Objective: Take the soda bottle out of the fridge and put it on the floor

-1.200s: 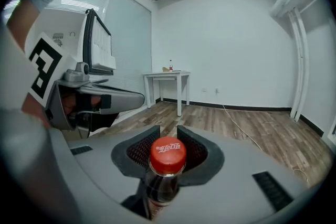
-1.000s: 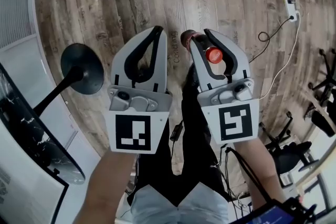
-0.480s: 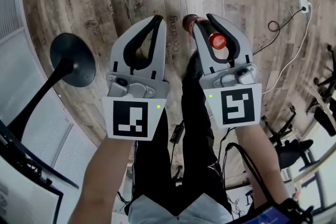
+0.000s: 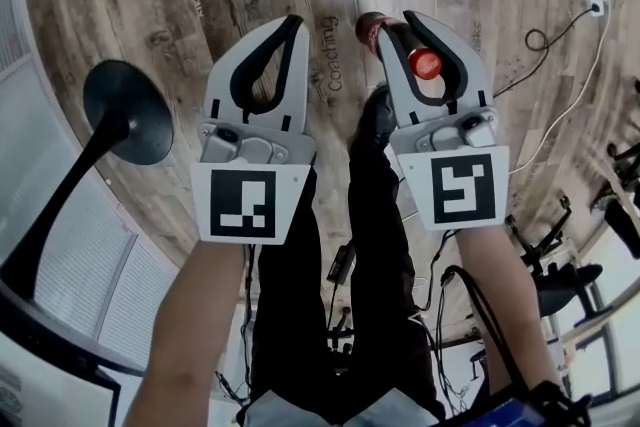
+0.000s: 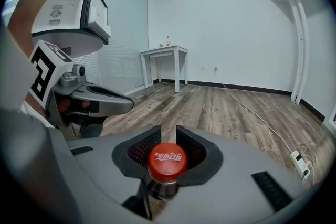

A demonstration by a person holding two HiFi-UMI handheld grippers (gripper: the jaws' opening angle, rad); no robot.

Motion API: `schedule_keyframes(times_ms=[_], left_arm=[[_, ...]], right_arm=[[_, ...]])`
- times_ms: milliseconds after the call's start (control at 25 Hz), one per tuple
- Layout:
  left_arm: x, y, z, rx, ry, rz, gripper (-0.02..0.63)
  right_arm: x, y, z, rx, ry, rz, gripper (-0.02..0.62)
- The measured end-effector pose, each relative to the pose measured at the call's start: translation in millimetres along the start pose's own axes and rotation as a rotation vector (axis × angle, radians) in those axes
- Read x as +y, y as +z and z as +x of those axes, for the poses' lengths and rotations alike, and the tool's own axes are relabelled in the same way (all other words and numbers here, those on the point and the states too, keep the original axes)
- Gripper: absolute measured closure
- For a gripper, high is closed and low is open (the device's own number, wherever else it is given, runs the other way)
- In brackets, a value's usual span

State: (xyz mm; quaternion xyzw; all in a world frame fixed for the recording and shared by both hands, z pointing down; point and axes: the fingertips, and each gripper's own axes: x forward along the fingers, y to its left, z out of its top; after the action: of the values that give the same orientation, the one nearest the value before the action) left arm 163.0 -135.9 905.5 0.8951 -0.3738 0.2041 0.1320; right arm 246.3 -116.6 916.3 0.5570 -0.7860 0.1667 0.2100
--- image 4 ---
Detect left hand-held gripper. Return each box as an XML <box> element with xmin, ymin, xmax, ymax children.
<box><xmin>189</xmin><ymin>13</ymin><xmax>318</xmax><ymax>247</ymax></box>

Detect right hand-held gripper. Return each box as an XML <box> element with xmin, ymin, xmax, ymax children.
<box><xmin>374</xmin><ymin>8</ymin><xmax>512</xmax><ymax>232</ymax></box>

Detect red-capped dark bottle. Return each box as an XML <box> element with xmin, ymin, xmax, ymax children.
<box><xmin>354</xmin><ymin>11</ymin><xmax>445</xmax><ymax>82</ymax></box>

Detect person's right forearm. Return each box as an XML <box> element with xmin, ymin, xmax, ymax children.
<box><xmin>451</xmin><ymin>221</ymin><xmax>562</xmax><ymax>397</ymax></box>

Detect person's left forearm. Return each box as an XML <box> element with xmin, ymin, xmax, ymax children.
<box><xmin>122</xmin><ymin>238</ymin><xmax>252</xmax><ymax>427</ymax></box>

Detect person's black right shoe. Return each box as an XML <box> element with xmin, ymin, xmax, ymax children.
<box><xmin>349</xmin><ymin>83</ymin><xmax>402</xmax><ymax>151</ymax></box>

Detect black power adapter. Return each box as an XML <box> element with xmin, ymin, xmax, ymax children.
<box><xmin>325</xmin><ymin>243</ymin><xmax>358</xmax><ymax>288</ymax></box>

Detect person's black trousers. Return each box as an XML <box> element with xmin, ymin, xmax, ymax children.
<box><xmin>247</xmin><ymin>84</ymin><xmax>447</xmax><ymax>422</ymax></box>

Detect black thin cable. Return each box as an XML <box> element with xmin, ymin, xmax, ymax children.
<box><xmin>492</xmin><ymin>6</ymin><xmax>602</xmax><ymax>99</ymax></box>

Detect white thin cable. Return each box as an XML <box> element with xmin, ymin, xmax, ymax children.
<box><xmin>508</xmin><ymin>0</ymin><xmax>616</xmax><ymax>177</ymax></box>

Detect black marbled pedestal table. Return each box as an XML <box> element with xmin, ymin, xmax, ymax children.
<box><xmin>0</xmin><ymin>59</ymin><xmax>175</xmax><ymax>379</ymax></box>

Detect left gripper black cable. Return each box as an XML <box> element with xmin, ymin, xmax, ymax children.
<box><xmin>239</xmin><ymin>242</ymin><xmax>259</xmax><ymax>404</ymax></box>

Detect right gripper black cable bundle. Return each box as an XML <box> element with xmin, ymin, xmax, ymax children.
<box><xmin>429</xmin><ymin>234</ymin><xmax>551</xmax><ymax>417</ymax></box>

